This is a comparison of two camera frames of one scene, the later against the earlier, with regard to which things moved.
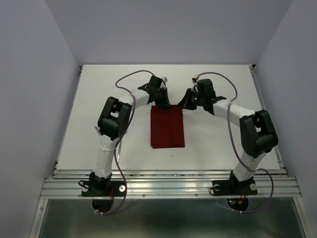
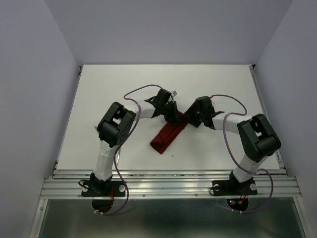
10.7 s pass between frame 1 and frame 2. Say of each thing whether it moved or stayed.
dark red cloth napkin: moved
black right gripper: moved
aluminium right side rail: stayed
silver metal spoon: stayed
